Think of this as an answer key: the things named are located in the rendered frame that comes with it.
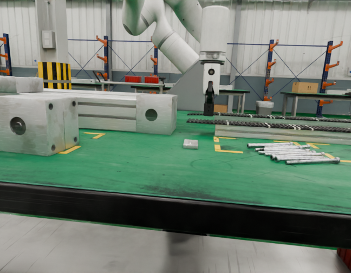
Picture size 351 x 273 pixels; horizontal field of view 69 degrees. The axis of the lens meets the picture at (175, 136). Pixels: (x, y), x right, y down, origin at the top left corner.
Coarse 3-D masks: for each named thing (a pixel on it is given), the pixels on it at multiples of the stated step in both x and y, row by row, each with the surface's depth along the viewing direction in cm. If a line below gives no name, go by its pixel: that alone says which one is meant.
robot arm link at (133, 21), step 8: (128, 0) 107; (136, 0) 107; (144, 0) 111; (128, 8) 113; (136, 8) 112; (128, 16) 117; (136, 16) 116; (128, 24) 121; (136, 24) 120; (144, 24) 124; (128, 32) 127; (136, 32) 125
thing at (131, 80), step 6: (96, 72) 378; (126, 78) 376; (132, 78) 376; (138, 78) 376; (150, 78) 370; (156, 78) 370; (102, 84) 362; (108, 84) 411; (132, 84) 365; (138, 84) 366; (144, 84) 367; (150, 84) 367; (156, 84) 368; (162, 84) 369; (102, 90) 364; (108, 90) 413
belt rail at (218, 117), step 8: (224, 120) 83; (232, 120) 83; (240, 120) 83; (248, 120) 82; (256, 120) 81; (264, 120) 81; (272, 120) 81; (280, 120) 80; (288, 120) 80; (296, 120) 80
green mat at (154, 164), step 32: (192, 128) 74; (0, 160) 40; (32, 160) 40; (64, 160) 41; (96, 160) 42; (128, 160) 42; (160, 160) 43; (192, 160) 44; (224, 160) 44; (256, 160) 45; (128, 192) 30; (160, 192) 31; (192, 192) 31; (224, 192) 31; (256, 192) 32; (288, 192) 32; (320, 192) 33
